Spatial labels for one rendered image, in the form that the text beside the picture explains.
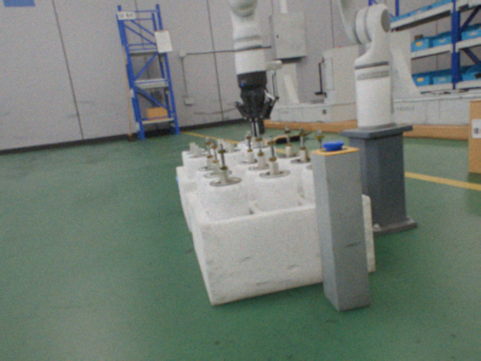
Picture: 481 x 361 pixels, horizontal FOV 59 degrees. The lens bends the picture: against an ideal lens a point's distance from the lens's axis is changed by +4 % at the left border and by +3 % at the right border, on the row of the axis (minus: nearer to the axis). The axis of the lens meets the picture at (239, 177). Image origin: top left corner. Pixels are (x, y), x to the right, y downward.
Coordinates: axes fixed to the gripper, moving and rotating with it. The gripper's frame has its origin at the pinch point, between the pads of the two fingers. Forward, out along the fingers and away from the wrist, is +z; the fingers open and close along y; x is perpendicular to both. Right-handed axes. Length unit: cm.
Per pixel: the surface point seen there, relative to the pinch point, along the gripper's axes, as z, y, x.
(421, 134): 33, -46, 220
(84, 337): 35, -9, -49
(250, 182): 12.9, -0.4, -4.8
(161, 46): -99, -467, 316
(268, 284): 33.0, 12.7, -16.3
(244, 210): 16.2, 8.0, -16.3
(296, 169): 11.4, 7.2, 5.0
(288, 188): 12.8, 14.4, -7.8
